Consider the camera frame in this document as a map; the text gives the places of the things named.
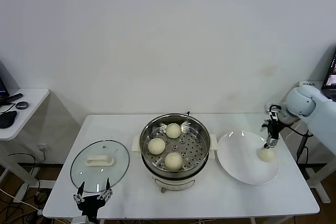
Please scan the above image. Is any dark computer monitor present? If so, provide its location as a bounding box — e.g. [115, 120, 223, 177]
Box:
[0, 60, 12, 105]

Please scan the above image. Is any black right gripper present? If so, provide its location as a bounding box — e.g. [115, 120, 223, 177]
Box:
[261, 119, 281, 151]

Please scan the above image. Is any black cable with adapter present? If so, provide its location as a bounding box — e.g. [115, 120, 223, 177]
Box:
[296, 129, 313, 164]

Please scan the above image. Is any glass lid with cream handle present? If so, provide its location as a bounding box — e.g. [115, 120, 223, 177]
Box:
[70, 140, 131, 193]

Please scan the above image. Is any black computer mouse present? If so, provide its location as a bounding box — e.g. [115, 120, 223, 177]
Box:
[0, 110, 18, 129]

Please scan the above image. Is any black cable coil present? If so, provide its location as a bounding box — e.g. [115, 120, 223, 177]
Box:
[33, 191, 49, 206]

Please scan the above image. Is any cream electric cooker base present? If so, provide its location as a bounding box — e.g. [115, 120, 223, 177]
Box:
[141, 155, 210, 194]

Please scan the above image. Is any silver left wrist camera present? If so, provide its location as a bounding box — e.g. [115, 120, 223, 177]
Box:
[70, 216, 90, 224]

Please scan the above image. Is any stainless steel steamer basket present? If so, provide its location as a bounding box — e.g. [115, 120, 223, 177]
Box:
[132, 113, 218, 180]

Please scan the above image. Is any white steamed baozi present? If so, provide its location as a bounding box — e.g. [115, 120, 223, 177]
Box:
[147, 137, 166, 156]
[164, 152, 184, 172]
[257, 147, 276, 162]
[165, 123, 182, 140]

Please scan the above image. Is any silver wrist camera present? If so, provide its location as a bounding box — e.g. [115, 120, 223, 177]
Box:
[70, 216, 90, 224]
[268, 104, 281, 120]

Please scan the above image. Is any open laptop with lit screen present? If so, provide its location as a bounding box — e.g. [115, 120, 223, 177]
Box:
[322, 48, 336, 101]

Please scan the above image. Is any white round plate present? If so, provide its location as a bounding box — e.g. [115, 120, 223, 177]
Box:
[216, 130, 280, 185]

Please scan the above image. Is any white desk with monitor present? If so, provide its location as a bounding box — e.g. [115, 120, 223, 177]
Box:
[0, 87, 50, 204]

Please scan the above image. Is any black remote control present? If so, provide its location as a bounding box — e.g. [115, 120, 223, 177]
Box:
[5, 92, 24, 104]

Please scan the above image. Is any white wall socket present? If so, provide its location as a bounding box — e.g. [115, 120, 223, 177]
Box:
[36, 143, 50, 154]

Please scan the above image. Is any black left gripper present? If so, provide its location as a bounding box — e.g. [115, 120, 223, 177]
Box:
[73, 178, 114, 219]

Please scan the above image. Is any black looped floor cable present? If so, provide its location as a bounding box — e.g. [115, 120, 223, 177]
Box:
[7, 152, 37, 173]

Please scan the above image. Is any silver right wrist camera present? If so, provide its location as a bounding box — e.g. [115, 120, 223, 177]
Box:
[268, 104, 281, 120]

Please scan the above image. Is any white floor cable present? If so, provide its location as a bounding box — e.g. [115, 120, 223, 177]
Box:
[0, 188, 44, 213]

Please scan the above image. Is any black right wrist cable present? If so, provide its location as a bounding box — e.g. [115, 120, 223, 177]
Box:
[285, 125, 313, 137]

